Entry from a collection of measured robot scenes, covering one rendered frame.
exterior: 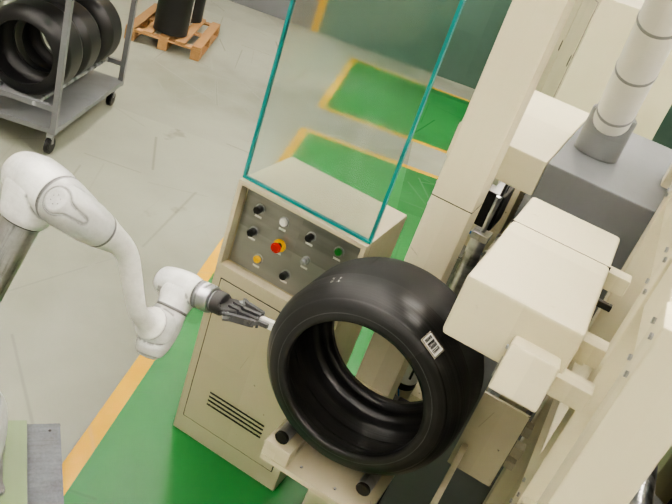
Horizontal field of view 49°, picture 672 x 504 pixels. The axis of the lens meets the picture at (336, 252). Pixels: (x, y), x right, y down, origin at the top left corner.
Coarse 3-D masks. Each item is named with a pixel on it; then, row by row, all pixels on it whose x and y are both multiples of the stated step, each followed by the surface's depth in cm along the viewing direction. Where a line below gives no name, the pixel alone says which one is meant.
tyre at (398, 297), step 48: (336, 288) 193; (384, 288) 190; (432, 288) 198; (288, 336) 201; (384, 336) 187; (288, 384) 208; (336, 384) 235; (432, 384) 186; (480, 384) 204; (336, 432) 223; (384, 432) 227; (432, 432) 190
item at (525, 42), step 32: (512, 0) 183; (544, 0) 179; (512, 32) 185; (544, 32) 182; (512, 64) 188; (544, 64) 192; (480, 96) 194; (512, 96) 190; (480, 128) 197; (512, 128) 196; (448, 160) 204; (480, 160) 200; (448, 192) 207; (480, 192) 203; (448, 224) 210; (416, 256) 218; (448, 256) 213; (384, 352) 234; (384, 384) 238
